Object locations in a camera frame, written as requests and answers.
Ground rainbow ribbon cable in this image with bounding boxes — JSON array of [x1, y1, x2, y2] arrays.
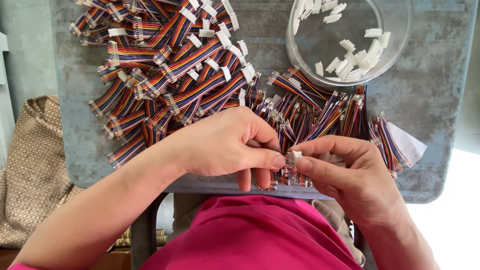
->
[[280, 151, 296, 170]]

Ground pink shirt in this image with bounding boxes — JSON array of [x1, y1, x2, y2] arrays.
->
[[7, 194, 364, 270]]

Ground person's right hand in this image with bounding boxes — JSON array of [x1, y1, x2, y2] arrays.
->
[[289, 135, 409, 229]]

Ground beige woven bag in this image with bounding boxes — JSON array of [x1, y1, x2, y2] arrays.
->
[[0, 95, 167, 250]]

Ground pile of finished rainbow cables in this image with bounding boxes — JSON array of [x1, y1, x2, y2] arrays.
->
[[69, 0, 261, 170]]

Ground heap of bare-ended rainbow wires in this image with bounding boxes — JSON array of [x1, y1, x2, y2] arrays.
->
[[244, 65, 411, 192]]

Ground clear plastic bowl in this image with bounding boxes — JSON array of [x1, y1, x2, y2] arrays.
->
[[286, 0, 412, 88]]

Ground grey metal table leg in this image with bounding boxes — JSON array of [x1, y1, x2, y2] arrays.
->
[[130, 192, 169, 270]]

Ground person's left hand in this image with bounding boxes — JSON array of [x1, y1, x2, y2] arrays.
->
[[170, 106, 287, 193]]

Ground pile of white connector shells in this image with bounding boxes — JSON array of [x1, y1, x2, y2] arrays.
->
[[292, 0, 391, 83]]

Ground white paper sheet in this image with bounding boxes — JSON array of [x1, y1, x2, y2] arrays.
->
[[388, 122, 428, 168]]

